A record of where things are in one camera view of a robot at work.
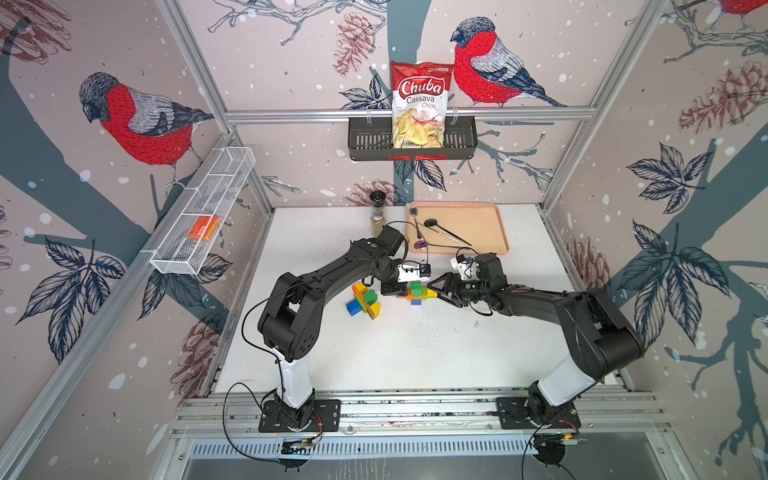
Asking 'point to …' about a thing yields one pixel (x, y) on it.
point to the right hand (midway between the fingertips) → (432, 289)
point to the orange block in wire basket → (204, 228)
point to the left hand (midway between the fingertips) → (408, 278)
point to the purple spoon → (420, 244)
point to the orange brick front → (356, 290)
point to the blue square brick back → (416, 301)
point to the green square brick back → (416, 289)
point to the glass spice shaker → (377, 200)
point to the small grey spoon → (414, 212)
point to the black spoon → (433, 223)
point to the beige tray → (455, 228)
